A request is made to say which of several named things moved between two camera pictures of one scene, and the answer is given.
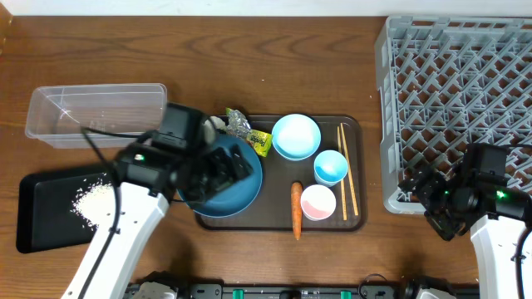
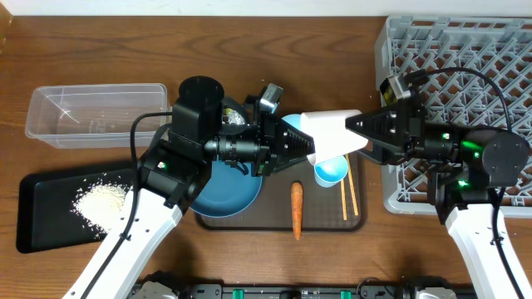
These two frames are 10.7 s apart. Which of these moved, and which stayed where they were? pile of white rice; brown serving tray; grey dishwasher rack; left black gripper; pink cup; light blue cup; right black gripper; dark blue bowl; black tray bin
Moved: left black gripper; pink cup; right black gripper
Stayed: brown serving tray; pile of white rice; dark blue bowl; light blue cup; black tray bin; grey dishwasher rack
